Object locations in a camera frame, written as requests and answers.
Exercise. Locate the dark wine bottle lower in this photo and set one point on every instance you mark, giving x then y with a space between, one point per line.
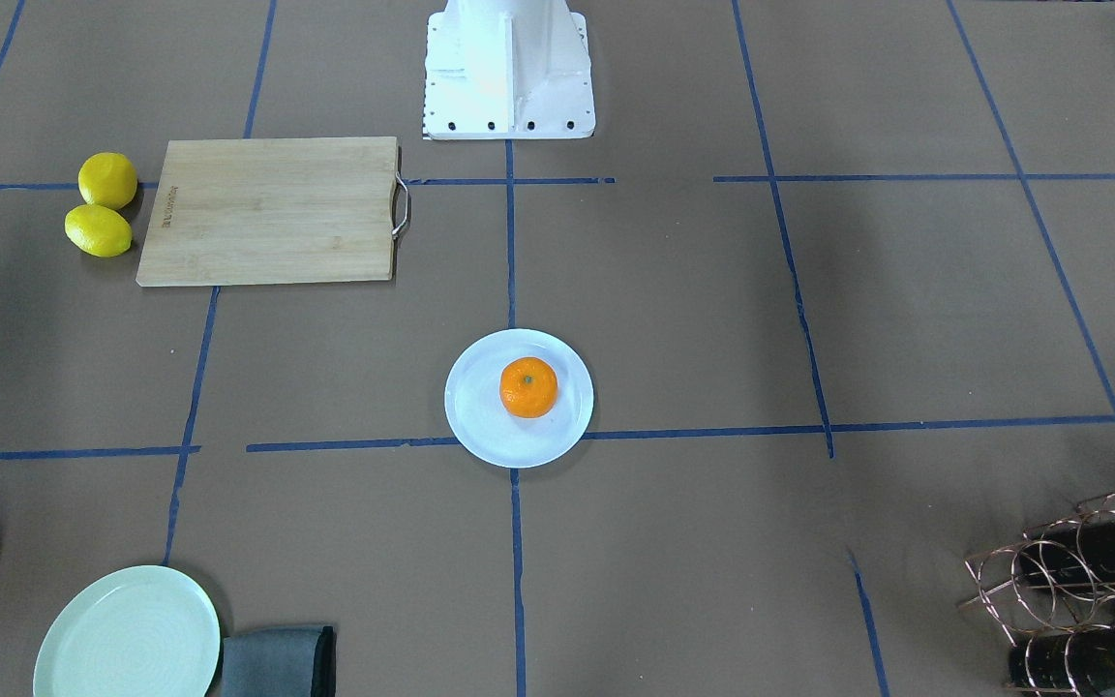
1074 664

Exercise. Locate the orange fruit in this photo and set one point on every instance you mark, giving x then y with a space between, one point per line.
528 387

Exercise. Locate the yellow lemon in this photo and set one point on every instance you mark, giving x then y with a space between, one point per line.
98 231
108 179

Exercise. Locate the light blue plate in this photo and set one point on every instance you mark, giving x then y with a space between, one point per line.
481 421

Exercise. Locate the folded grey cloth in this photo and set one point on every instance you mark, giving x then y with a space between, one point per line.
292 660

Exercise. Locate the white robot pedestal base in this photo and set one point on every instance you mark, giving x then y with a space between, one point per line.
507 69

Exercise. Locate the lower yellow lemon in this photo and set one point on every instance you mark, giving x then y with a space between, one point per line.
98 231

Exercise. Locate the copper wire bottle rack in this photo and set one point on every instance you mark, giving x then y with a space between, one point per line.
1052 593

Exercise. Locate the upper yellow lemon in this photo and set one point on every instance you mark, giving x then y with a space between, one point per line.
108 179

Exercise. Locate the dark wine bottle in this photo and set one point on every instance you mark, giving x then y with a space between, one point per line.
1074 664
1076 558

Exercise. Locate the light green plate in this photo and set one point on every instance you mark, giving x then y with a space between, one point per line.
145 630

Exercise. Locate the dark wine bottle upper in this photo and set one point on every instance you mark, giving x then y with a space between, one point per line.
1076 558

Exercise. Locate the bamboo cutting board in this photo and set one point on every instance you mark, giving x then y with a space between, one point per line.
257 211

